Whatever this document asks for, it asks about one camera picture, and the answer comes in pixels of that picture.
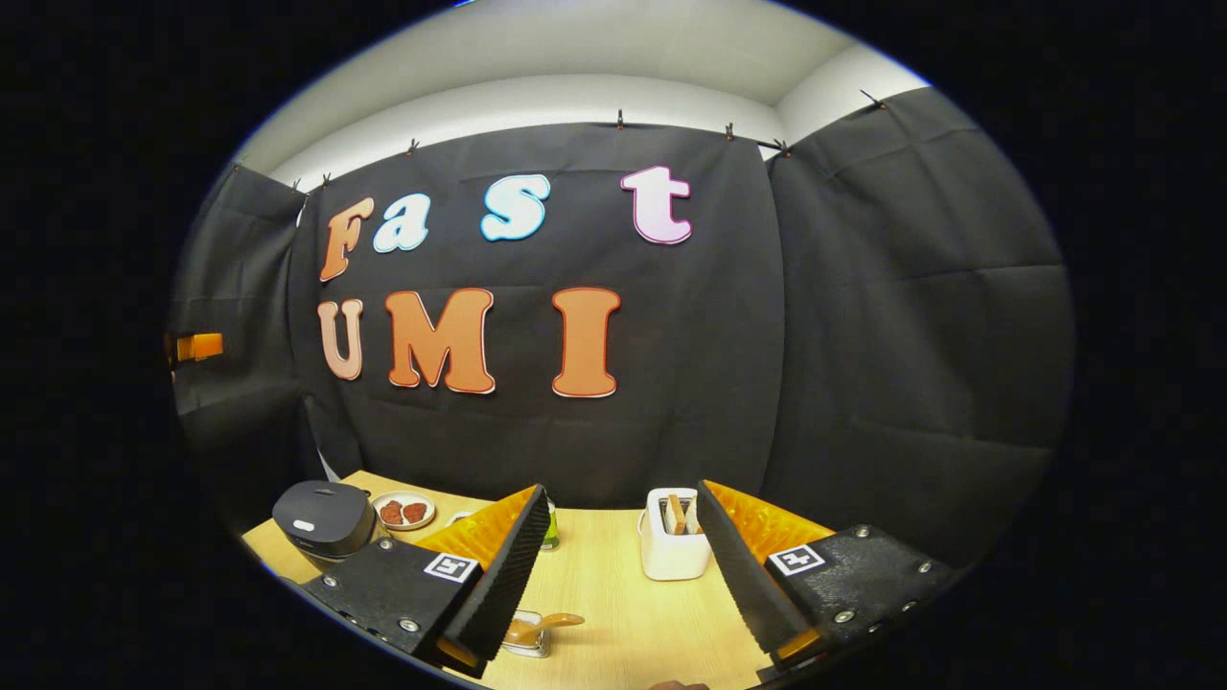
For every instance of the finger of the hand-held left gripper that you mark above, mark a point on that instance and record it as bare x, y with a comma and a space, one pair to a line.
203, 346

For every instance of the row of black cloth clips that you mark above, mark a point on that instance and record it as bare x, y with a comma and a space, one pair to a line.
620, 120

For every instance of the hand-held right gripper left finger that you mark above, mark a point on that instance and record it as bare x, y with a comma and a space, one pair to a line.
508, 585

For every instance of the wooden spoon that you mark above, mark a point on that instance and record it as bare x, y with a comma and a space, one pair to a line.
561, 620

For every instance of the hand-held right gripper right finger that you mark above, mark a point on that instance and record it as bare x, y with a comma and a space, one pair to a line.
743, 585

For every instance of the black backdrop cloth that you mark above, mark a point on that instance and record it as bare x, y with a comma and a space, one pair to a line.
863, 287

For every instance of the dark rice cooker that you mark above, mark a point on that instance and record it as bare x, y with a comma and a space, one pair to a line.
326, 517

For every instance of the round plate with red food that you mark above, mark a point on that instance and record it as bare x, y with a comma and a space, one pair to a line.
403, 513

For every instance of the white toaster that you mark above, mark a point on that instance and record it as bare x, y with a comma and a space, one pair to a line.
671, 556

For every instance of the green label plastic bottle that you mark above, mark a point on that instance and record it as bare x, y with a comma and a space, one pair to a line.
551, 537

